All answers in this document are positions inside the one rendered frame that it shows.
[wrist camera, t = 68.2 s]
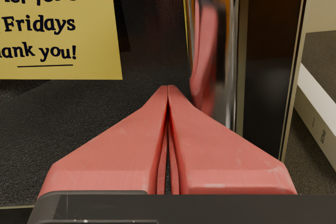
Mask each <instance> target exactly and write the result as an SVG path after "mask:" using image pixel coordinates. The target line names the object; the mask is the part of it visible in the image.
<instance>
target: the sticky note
mask: <svg viewBox="0 0 336 224"><path fill-rule="evenodd" d="M0 79H16V80H122V79H123V77H122V68H121V60H120V52H119V43H118V35H117V27H116V18H115V10H114V2H113V0H0Z"/></svg>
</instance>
